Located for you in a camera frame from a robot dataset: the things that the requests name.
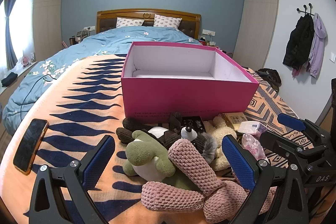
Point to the brown plush animal white patch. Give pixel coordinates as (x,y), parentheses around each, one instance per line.
(128,125)

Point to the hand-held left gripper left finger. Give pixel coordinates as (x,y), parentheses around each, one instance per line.
(101,158)

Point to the small photo frame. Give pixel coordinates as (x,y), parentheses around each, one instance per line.
(26,60)

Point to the grey blue curtain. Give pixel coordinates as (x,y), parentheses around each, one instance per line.
(14,16)

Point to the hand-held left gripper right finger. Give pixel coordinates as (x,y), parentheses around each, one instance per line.
(237,159)

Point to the nightstand clutter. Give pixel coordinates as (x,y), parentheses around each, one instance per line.
(208,41)

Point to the beige wardrobe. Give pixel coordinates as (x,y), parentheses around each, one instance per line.
(257,19)
(47,16)

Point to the bottles on nightstand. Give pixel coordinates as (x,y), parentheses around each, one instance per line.
(77,39)

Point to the dark bag pile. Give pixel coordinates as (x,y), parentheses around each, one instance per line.
(270,77)

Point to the green plush toy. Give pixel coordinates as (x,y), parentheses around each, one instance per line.
(147,158)

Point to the gold tissue pack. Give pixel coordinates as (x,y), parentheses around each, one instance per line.
(232,119)

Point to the smartphone with orange case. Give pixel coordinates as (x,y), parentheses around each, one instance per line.
(30,145)

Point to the black folded cloth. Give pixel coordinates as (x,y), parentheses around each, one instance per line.
(9,79)

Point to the pink plastic packet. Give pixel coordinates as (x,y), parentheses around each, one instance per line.
(252,146)

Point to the white purple tissue pack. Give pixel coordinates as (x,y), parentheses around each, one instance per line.
(252,127)

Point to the pink cardboard box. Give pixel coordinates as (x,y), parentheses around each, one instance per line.
(183,95)

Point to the white wall socket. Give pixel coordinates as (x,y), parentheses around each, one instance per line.
(89,28)
(208,32)

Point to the pink garment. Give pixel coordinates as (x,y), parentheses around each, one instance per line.
(298,71)

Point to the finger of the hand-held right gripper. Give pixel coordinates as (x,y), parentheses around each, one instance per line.
(290,121)
(275,142)

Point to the white dotted pillow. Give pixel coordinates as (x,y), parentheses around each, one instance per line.
(130,22)
(166,21)

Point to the blue floral duvet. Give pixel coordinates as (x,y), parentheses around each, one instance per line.
(86,48)

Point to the black jacket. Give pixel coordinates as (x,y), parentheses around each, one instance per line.
(299,43)

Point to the cream plush bunny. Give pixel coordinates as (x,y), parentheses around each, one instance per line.
(221,132)

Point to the pink knitted plush toy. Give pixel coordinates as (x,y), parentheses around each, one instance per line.
(189,163)

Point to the purple jacket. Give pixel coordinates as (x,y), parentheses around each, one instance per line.
(317,50)

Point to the black wall coat rack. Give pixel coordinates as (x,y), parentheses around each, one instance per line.
(305,10)

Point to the small black card box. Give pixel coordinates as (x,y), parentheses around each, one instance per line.
(191,121)

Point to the white wall switch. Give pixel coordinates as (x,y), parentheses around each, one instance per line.
(333,57)

